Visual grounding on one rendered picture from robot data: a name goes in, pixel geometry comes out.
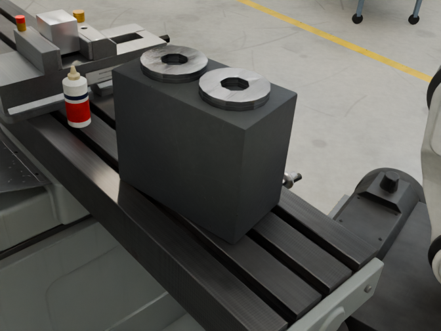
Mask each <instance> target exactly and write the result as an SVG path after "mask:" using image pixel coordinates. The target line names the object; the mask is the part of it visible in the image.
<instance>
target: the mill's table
mask: <svg viewBox="0 0 441 331"><path fill-rule="evenodd" d="M18 15H22V16H24V17H25V21H26V26H27V27H28V26H31V27H33V28H34V29H35V30H37V31H38V27H37V19H36V18H35V17H33V16H32V15H30V14H29V13H27V12H26V11H24V10H23V9H21V8H20V7H18V6H17V5H15V4H14V3H13V2H11V1H9V0H0V55H1V54H5V53H10V52H13V51H17V48H16V41H15V38H14V32H13V29H16V28H17V25H16V19H15V17H16V16H18ZM93 95H94V99H93V100H90V101H89V106H90V112H91V122H90V124H89V125H88V126H86V127H82V128H75V127H72V126H70V125H69V124H68V119H67V114H66V108H63V109H59V110H56V111H54V112H49V113H47V114H43V115H40V116H36V117H34V118H30V119H27V120H24V121H20V122H17V123H11V124H9V123H5V122H4V120H3V119H2V118H1V117H0V122H1V123H2V124H3V125H4V126H5V127H6V128H7V129H8V130H9V131H10V132H11V133H12V134H13V135H14V136H15V137H16V138H17V139H18V140H19V141H20V142H21V143H22V144H23V145H24V146H25V147H26V148H27V149H28V151H29V152H30V153H31V154H32V155H33V156H34V157H35V158H36V159H37V160H38V161H39V162H40V163H41V164H42V165H43V166H44V167H45V168H46V169H47V170H48V171H49V172H50V173H51V174H52V175H53V176H54V177H55V178H56V179H57V180H58V181H59V182H60V183H61V184H62V185H63V186H64V187H65V188H66V189H67V190H68V191H69V192H70V193H71V194H72V195H73V197H74V198H75V199H76V200H77V201H78V202H79V203H80V204H81V205H82V206H83V207H84V208H85V209H86V210H87V211H88V212H89V213H90V214H91V215H92V216H93V217H94V218H95V219H96V220H97V221H98V222H99V223H100V224H101V225H102V226H103V227H104V228H105V229H106V230H107V231H108V232H109V233H110V234H111V235H112V236H113V237H114V238H115V239H116V240H117V241H118V242H119V243H120V244H121V245H122V246H123V247H124V248H125V249H126V250H127V251H128V252H129V253H130V254H131V255H132V256H133V257H134V258H135V259H136V260H137V261H138V262H139V263H140V264H141V265H142V266H143V267H144V268H145V269H146V270H147V271H148V272H149V273H150V274H151V275H152V276H153V277H154V278H155V279H156V280H157V281H158V282H159V283H160V284H161V285H162V286H163V288H164V289H165V290H166V291H167V292H168V293H169V294H170V295H171V296H172V297H173V298H174V299H175V300H176V301H177V302H178V303H179V304H180V305H181V306H182V307H183V308H184V309H185V310H186V311H187V312H188V313H189V314H190V315H191V316H192V317H193V318H194V319H195V320H196V321H197V322H198V323H199V324H200V325H201V326H202V327H203V328H204V329H205V330H206V331H337V329H338V328H339V327H340V325H341V323H342V322H343V321H344V320H345V319H347V318H348V317H349V316H350V315H351V314H353V312H355V310H357V309H358V308H359V307H360V306H361V305H362V304H363V303H365V302H366V301H367V300H368V299H369V298H370V297H371V296H372V295H373V293H374V291H375V288H376V285H377V283H378V280H379V277H380V275H381V271H382V270H383V266H384V263H383V262H382V261H380V260H379V259H377V258H376V255H377V251H378V250H377V249H376V248H374V247H373V246H372V245H370V244H368V243H367V242H366V241H364V240H362V239H361V238H360V237H358V236H356V235H355V234H354V233H353V232H351V231H349V230H348V229H346V228H345V227H343V226H342V225H340V224H339V223H338V222H336V221H334V220H333V219H332V218H330V217H329V216H327V215H326V214H324V213H323V212H321V211H320V210H318V209H317V208H315V207H314V206H312V205H311V204H309V203H308V202H307V201H305V200H303V199H302V198H301V197H299V196H297V195H296V194H295V193H293V192H291V191H290V190H289V189H287V188H286V187H284V186H283V185H282V191H281V195H280V201H279V203H278V204H277V205H275V206H274V207H273V208H272V209H271V210H270V211H269V212H268V213H267V214H266V215H265V216H264V217H263V218H262V219H261V220H260V221H259V222H258V223H257V224H255V225H254V226H253V227H252V228H251V229H250V230H249V231H248V232H247V233H246V234H244V235H243V236H242V237H241V238H240V239H239V240H238V241H237V242H236V243H235V244H230V243H229V242H227V241H225V240H223V239H222V238H220V237H218V236H217V235H215V234H213V233H211V232H210V231H208V230H206V229H205V228H203V227H201V226H199V225H198V224H196V223H194V222H193V221H191V220H189V219H187V218H186V217H184V216H183V215H181V214H179V213H177V212H176V211H174V210H172V209H171V208H168V207H167V206H165V205H164V204H162V203H161V202H158V201H157V200H155V199H153V198H152V197H150V196H148V195H147V194H145V193H143V192H142V191H140V190H138V189H137V188H135V187H133V186H131V185H130V184H128V183H126V182H125V181H123V180H121V179H120V178H119V164H118V155H117V138H116V121H115V112H114V94H113V93H112V94H109V95H105V96H103V97H102V96H100V95H99V94H93Z"/></svg>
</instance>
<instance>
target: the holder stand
mask: <svg viewBox="0 0 441 331"><path fill-rule="evenodd" d="M112 85H113V94H114V112H115V128H116V138H117V155H118V164H119V178H120V179H121V180H123V181H125V182H126V183H128V184H130V185H131V186H133V187H135V188H137V189H138V190H140V191H142V192H143V193H145V194H147V195H148V196H150V197H152V198H153V199H155V200H157V201H158V202H161V203H162V204H164V205H165V206H167V207H168V208H171V209H172V210H174V211H176V212H177V213H179V214H181V215H183V216H184V217H186V218H187V219H189V220H191V221H193V222H194V223H196V224H198V225H199V226H201V227H203V228H205V229H206V230H208V231H210V232H211V233H213V234H215V235H217V236H218V237H220V238H222V239H223V240H225V241H227V242H229V243H230V244H235V243H236V242H237V241H238V240H239V239H240V238H241V237H242V236H243V235H244V234H246V233H247V232H248V231H249V230H250V229H251V228H252V227H253V226H254V225H255V224H257V223H258V222H259V221H260V220H261V219H262V218H263V217H264V216H265V215H266V214H267V213H268V212H269V211H270V210H271V209H272V208H273V207H274V206H275V205H277V204H278V203H279V201H280V195H281V191H282V183H283V179H284V172H285V165H286V160H287V153H288V149H289V142H290V137H291V130H292V125H293V118H294V114H295V107H296V102H297V93H296V92H294V91H291V90H289V89H286V88H284V87H281V86H279V85H276V84H273V83H270V82H269V81H268V80H267V79H266V78H265V77H264V76H262V75H260V74H258V73H256V72H252V71H250V70H245V69H242V68H232V67H230V66H227V65H225V64H222V63H220V62H217V61H214V60H211V59H210V58H207V57H206V56H205V55H204V54H203V53H202V52H200V51H198V50H196V49H193V48H189V47H185V46H177V45H173V44H168V45H166V46H160V47H156V48H153V49H149V50H148V51H146V52H145V53H143V54H142V56H141V57H138V58H136V59H134V60H132V61H129V62H127V63H125V64H122V65H121V66H118V67H116V68H113V69H112Z"/></svg>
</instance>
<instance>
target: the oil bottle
mask: <svg viewBox="0 0 441 331"><path fill-rule="evenodd" d="M62 85H63V90H64V100H65V105H66V114H67V119H68V124H69V125H70V126H72V127H75V128H82V127H86V126H88V125H89V124H90V122H91V112H90V106H89V94H88V88H87V80H86V78H85V77H82V76H80V73H78V72H76V69H75V66H71V70H70V73H69V74H68V76H67V77H66V78H64V79H63V80H62Z"/></svg>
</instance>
